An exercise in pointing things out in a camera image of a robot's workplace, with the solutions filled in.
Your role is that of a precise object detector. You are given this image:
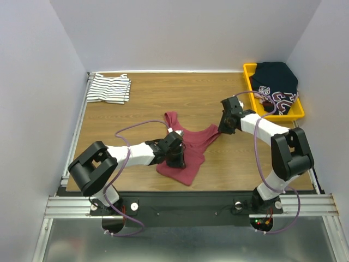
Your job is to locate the maroon red tank top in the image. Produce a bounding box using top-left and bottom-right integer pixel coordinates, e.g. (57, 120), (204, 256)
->
(156, 111), (220, 186)

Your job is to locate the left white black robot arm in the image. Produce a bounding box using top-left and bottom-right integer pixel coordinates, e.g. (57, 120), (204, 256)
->
(68, 128), (184, 215)

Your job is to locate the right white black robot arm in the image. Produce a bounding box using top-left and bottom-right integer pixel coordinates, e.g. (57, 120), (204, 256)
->
(219, 96), (314, 213)

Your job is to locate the navy printed tank top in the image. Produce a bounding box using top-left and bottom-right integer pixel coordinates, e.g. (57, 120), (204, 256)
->
(249, 62), (298, 115)

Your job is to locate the striped white folded tank top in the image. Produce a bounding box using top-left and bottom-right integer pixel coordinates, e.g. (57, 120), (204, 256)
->
(87, 74), (131, 104)

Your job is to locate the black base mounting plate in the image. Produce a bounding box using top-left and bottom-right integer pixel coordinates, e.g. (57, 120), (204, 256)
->
(89, 190), (284, 228)

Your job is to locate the yellow plastic tray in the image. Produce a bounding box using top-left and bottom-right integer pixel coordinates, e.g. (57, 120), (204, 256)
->
(243, 63), (305, 122)

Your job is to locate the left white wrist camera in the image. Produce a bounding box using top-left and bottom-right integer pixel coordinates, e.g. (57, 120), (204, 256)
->
(167, 127), (184, 136)

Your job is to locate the aluminium rail frame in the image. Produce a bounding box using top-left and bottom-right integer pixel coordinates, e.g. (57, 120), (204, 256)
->
(34, 73), (347, 261)

